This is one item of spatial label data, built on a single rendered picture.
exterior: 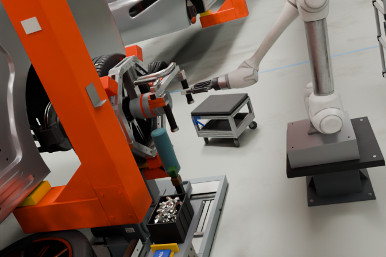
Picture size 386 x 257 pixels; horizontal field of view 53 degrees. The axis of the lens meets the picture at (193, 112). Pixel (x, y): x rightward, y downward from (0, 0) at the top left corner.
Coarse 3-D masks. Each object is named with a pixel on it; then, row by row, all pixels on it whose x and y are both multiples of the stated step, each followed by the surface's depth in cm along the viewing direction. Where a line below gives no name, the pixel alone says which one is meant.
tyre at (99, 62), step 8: (104, 56) 208; (112, 56) 210; (120, 56) 218; (96, 64) 201; (104, 64) 201; (112, 64) 209; (104, 72) 200; (136, 72) 233; (152, 120) 242; (152, 128) 240; (136, 160) 214; (144, 160) 223
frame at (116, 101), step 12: (132, 60) 214; (120, 72) 198; (144, 72) 234; (120, 84) 196; (120, 96) 194; (120, 108) 191; (120, 120) 192; (156, 120) 238; (132, 144) 197; (144, 156) 215
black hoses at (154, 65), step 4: (152, 64) 218; (156, 64) 218; (160, 64) 217; (164, 64) 222; (148, 68) 219; (152, 68) 217; (156, 68) 216; (160, 68) 225; (164, 68) 225; (148, 72) 218; (152, 72) 217
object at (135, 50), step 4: (128, 48) 222; (132, 48) 221; (136, 48) 221; (140, 48) 225; (128, 52) 222; (132, 52) 221; (136, 52) 220; (140, 52) 224; (128, 56) 222; (136, 56) 220; (140, 56) 223
